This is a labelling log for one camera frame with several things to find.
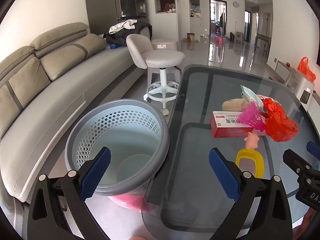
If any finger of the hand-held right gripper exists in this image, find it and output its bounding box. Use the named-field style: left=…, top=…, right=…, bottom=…
left=307, top=141, right=320, bottom=161
left=283, top=149, right=313, bottom=174

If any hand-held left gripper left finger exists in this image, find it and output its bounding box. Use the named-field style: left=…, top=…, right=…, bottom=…
left=27, top=147, right=112, bottom=240

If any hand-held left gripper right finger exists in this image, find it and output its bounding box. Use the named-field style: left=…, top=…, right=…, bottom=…
left=209, top=148, right=293, bottom=240

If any yellow plastic ring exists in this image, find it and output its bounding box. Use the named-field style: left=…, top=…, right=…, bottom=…
left=235, top=149, right=265, bottom=179

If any red plastic bag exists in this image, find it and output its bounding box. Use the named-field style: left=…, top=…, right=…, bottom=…
left=263, top=98, right=299, bottom=143

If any grey perforated waste basket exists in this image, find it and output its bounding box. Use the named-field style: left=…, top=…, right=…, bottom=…
left=64, top=99, right=171, bottom=197

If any white wet wipe packet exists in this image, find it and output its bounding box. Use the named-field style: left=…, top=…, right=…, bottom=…
left=240, top=85, right=263, bottom=106

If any red medicine box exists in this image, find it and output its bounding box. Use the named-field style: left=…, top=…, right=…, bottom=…
left=209, top=110, right=267, bottom=138

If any white box appliance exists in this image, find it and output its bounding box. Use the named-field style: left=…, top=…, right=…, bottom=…
left=285, top=67, right=315, bottom=104

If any beige plush toy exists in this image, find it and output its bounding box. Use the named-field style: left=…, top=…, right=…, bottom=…
left=222, top=97, right=251, bottom=112

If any orange plastic bag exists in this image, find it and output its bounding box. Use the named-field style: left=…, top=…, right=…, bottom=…
left=297, top=57, right=317, bottom=83

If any grey leather sofa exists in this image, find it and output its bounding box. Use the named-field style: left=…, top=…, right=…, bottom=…
left=0, top=22, right=151, bottom=204

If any dark glass table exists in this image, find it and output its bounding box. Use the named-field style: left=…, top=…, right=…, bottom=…
left=141, top=64, right=320, bottom=233

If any white low cabinet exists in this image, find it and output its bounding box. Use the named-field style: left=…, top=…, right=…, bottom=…
left=274, top=60, right=320, bottom=121

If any wooden side table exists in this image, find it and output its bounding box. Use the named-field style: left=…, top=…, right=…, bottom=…
left=255, top=33, right=272, bottom=53

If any white swivel chair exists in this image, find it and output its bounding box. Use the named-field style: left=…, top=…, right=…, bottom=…
left=126, top=34, right=185, bottom=117

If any cardboard box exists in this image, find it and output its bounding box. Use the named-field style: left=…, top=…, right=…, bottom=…
left=232, top=31, right=244, bottom=44

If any pile of clothes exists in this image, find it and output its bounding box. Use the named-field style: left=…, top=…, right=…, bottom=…
left=105, top=20, right=153, bottom=47

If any white round ottoman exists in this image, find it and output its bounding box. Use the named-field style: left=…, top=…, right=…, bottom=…
left=151, top=38, right=178, bottom=52

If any white cloth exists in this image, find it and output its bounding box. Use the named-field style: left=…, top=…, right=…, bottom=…
left=109, top=19, right=138, bottom=34

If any dark grey glass-door cabinet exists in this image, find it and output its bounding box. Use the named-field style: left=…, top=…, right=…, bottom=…
left=84, top=0, right=148, bottom=36

